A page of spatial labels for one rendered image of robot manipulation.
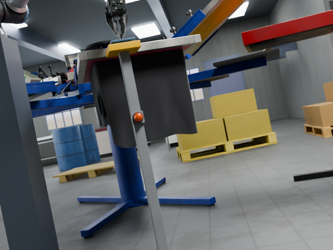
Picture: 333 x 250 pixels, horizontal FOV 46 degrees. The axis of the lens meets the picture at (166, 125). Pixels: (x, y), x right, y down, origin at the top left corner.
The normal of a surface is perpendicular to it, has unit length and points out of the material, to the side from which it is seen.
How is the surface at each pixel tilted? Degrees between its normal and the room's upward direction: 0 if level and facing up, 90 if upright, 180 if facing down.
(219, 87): 90
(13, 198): 90
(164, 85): 95
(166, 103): 96
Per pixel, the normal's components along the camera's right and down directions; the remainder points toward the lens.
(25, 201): -0.11, 0.03
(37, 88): 0.68, -0.13
